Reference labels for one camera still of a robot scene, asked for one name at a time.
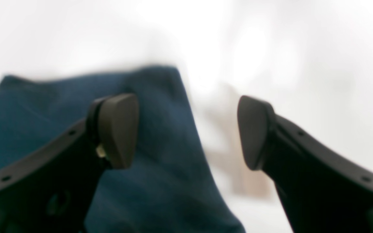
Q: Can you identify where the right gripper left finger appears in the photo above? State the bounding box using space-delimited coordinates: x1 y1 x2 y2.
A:
0 93 139 233

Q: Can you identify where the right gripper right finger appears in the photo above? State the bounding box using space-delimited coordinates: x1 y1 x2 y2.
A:
237 95 373 233

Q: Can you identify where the dark teal T-shirt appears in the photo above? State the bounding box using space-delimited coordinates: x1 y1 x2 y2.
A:
0 66 245 233

